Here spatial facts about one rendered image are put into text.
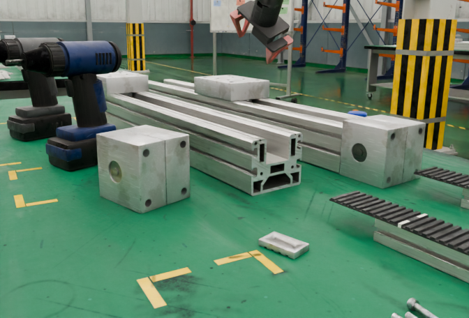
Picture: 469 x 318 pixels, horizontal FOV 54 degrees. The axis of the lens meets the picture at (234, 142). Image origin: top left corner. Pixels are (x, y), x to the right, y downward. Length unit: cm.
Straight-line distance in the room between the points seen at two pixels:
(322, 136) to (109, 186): 38
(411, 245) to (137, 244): 31
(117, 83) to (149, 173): 57
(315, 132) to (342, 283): 42
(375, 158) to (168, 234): 36
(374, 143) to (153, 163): 35
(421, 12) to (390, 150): 348
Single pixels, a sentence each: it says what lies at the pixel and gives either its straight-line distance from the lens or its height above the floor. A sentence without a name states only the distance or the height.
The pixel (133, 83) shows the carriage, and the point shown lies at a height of 89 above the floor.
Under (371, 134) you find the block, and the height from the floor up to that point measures 86.
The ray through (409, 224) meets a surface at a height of 81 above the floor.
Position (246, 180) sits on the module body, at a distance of 70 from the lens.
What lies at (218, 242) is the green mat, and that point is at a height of 78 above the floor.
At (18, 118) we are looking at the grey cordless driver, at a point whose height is 83.
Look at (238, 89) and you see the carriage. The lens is 104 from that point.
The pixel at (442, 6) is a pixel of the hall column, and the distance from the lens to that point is 408.
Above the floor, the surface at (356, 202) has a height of 81.
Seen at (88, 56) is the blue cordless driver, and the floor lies 97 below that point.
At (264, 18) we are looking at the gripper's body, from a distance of 100.
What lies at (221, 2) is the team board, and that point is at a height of 138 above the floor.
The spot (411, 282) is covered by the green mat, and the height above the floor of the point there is 78.
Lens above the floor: 102
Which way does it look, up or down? 14 degrees down
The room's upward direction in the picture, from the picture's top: straight up
